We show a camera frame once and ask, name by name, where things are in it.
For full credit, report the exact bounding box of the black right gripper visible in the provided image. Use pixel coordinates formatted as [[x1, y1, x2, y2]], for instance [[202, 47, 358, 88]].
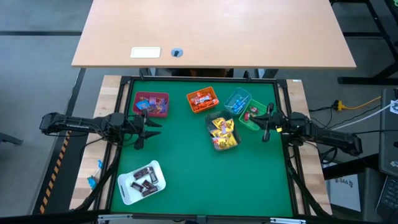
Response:
[[249, 102, 292, 143]]

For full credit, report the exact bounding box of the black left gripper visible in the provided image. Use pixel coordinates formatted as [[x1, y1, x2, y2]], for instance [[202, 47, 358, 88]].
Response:
[[124, 108, 163, 151]]

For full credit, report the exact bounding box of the clear grey plastic bin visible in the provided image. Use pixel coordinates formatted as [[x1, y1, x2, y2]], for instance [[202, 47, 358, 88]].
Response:
[[204, 110, 243, 152]]

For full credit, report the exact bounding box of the blue purple candy packet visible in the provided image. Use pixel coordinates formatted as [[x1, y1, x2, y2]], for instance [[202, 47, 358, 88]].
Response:
[[136, 99, 152, 112]]

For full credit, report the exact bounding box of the green plastic basket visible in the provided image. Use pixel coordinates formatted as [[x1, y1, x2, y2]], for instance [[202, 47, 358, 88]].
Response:
[[238, 99, 269, 131]]

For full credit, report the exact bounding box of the teal plastic bin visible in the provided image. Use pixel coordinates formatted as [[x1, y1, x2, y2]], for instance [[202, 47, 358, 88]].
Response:
[[223, 87, 252, 117]]

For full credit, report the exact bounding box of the red plastic basket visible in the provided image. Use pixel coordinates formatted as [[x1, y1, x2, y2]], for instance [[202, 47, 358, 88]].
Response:
[[132, 91, 170, 119]]

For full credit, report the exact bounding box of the orange plastic basket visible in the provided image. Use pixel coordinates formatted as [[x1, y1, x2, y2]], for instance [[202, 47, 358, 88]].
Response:
[[186, 86, 220, 114]]

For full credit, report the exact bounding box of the white plastic bin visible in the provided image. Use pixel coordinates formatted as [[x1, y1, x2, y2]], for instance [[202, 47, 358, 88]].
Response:
[[117, 160, 167, 206]]

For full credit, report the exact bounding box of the white rectangular desk plate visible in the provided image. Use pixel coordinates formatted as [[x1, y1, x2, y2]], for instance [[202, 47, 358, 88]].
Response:
[[130, 46, 162, 59]]

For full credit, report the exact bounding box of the black ramp with hazard stripes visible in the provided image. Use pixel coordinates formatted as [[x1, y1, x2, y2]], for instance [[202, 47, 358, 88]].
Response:
[[32, 124, 91, 215]]

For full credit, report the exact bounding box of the tan wooden desk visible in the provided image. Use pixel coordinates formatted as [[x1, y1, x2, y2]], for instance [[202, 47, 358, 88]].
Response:
[[71, 0, 357, 70]]

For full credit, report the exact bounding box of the black computer case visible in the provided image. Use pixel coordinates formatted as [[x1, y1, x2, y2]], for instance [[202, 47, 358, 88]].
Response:
[[378, 88, 398, 178]]

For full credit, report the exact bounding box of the black furniture leg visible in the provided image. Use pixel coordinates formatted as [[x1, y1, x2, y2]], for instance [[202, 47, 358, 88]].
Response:
[[0, 131, 24, 146]]

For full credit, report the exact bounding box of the black table frame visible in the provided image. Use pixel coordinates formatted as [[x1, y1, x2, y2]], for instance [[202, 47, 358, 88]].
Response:
[[93, 75, 312, 224]]

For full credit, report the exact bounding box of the silver frame bracket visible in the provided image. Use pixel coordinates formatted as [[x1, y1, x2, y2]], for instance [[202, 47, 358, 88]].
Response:
[[269, 217, 307, 224], [98, 213, 125, 224]]

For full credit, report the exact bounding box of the yellow cable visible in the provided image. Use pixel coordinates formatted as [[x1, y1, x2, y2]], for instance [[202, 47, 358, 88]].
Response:
[[336, 95, 382, 112]]

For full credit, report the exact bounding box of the white cable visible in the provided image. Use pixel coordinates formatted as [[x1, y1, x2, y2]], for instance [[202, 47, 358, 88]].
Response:
[[331, 102, 393, 131]]

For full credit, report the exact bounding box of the black desk frame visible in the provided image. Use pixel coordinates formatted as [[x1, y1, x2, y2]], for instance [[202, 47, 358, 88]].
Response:
[[330, 0, 398, 85]]

